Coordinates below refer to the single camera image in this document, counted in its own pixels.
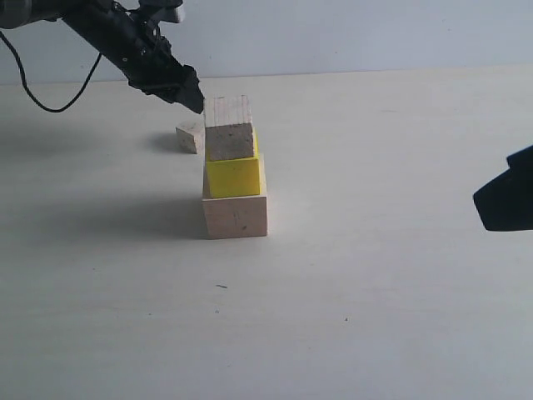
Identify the medium wooden cube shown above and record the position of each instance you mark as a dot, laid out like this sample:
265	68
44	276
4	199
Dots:
228	128

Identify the large wooden cube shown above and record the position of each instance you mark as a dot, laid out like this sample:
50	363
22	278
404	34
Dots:
236	217

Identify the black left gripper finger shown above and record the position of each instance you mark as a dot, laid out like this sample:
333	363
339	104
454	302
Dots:
187	91

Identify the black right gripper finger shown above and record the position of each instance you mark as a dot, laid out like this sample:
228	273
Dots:
504	204

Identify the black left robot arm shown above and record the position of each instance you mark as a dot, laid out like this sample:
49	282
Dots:
15	14

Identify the small wooden cube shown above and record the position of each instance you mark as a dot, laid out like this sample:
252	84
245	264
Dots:
191	137

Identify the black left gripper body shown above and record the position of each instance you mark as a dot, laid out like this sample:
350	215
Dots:
131	43

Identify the yellow cube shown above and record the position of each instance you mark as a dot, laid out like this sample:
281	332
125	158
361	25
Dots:
237	177

